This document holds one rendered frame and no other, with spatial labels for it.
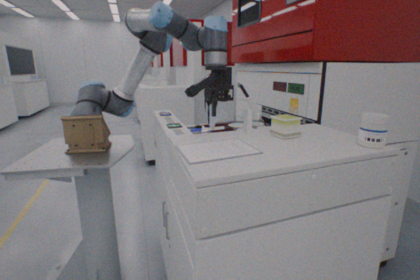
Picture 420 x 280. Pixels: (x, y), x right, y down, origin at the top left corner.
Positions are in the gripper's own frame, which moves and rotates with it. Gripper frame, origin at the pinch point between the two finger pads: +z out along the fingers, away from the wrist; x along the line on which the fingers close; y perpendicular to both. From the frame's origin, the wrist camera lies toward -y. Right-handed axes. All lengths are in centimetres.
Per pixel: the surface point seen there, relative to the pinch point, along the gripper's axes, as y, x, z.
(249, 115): 14.0, -1.7, -3.1
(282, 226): 8.8, -30.8, 21.0
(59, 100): -246, 819, 54
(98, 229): -44, 39, 55
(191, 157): -11.5, -18.5, 4.0
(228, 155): -2.2, -20.8, 4.0
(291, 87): 48, 20, -12
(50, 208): -97, 148, 95
